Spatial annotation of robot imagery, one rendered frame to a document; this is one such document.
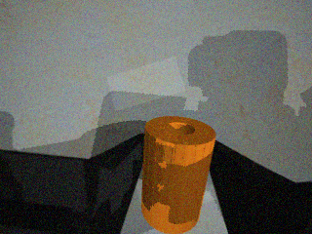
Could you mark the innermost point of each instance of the orange knob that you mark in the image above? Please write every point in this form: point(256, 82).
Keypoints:
point(177, 156)

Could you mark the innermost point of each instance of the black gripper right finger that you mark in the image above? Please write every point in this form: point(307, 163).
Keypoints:
point(256, 200)

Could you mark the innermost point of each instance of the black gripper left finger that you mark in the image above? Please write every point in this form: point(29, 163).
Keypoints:
point(99, 189)

